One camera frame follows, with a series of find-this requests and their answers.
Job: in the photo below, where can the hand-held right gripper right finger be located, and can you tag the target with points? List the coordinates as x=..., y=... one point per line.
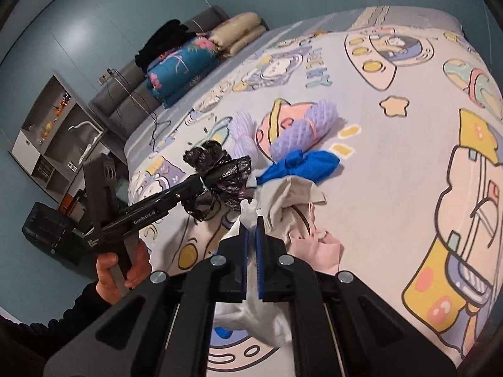
x=260, y=259

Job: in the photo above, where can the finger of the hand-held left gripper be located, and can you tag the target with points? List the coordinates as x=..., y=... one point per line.
x=196, y=184

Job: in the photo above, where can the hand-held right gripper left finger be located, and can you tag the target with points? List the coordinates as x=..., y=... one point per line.
x=243, y=259

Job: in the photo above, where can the black plastic bag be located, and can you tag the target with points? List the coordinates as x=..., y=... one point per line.
x=228, y=188

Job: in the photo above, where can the white plastic bag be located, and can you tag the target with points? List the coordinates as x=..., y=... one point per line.
x=251, y=322

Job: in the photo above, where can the small pale foam net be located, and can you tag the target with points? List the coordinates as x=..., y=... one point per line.
x=241, y=133

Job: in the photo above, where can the blue plastic bag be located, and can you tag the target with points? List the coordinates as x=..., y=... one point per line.
x=306, y=165

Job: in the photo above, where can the large purple foam net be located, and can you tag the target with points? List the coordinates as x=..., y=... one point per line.
x=302, y=129

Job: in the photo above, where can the person's left forearm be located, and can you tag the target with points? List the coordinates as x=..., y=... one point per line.
x=39, y=341

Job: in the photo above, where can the person's left hand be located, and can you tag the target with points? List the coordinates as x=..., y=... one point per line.
x=108, y=282

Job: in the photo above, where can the beige cloth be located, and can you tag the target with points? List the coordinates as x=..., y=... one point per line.
x=283, y=196

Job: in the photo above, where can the orange box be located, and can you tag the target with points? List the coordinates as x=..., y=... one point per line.
x=70, y=204

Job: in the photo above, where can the black storage box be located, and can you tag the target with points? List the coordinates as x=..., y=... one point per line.
x=47, y=231

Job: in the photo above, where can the white bent lamp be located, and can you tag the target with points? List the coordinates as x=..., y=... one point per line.
x=88, y=129

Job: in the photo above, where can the grey padded headboard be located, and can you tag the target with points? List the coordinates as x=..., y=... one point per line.
x=118, y=102

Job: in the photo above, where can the blue floral folded quilt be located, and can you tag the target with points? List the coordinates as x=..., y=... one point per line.
x=180, y=70

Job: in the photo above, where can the grey white shelf unit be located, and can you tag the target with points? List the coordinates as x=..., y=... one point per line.
x=39, y=157

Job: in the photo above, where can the orange shelf ornaments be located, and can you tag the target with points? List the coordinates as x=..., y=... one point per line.
x=59, y=110

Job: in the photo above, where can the black clothes pile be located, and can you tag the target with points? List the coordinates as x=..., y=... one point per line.
x=161, y=43

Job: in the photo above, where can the beige folded quilt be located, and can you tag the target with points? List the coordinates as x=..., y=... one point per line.
x=235, y=33

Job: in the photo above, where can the wall power socket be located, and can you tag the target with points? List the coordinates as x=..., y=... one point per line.
x=104, y=76

